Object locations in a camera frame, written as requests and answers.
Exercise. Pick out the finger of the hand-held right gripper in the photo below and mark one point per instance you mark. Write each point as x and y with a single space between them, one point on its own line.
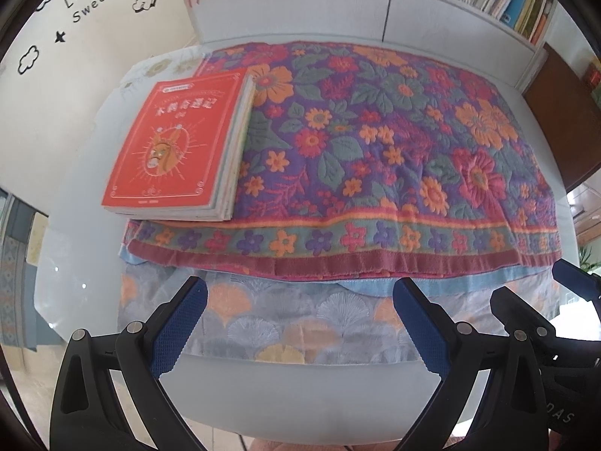
575 278
516 305

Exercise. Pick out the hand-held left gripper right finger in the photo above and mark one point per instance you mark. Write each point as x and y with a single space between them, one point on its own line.
420 329

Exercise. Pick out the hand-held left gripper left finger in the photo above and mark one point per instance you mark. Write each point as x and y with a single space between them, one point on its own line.
181 333

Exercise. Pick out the stack of thin books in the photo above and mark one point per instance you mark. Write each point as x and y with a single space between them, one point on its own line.
232 164

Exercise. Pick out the small potted plant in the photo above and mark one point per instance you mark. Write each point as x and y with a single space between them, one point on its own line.
589 258

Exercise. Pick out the brown wooden cabinet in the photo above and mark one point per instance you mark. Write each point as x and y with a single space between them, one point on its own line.
568 117

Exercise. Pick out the grey patterned cloth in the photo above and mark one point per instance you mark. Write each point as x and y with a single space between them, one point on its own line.
19 282

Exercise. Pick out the floral quilted blanket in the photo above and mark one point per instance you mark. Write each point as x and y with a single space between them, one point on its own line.
375 150

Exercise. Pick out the white bookshelf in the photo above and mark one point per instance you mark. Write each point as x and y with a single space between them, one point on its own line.
305 9

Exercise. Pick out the black cloud wall sticker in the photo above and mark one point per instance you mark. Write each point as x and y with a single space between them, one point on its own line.
28 58
44 2

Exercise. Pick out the black star wall sticker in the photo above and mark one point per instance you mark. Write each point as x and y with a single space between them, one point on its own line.
58 36

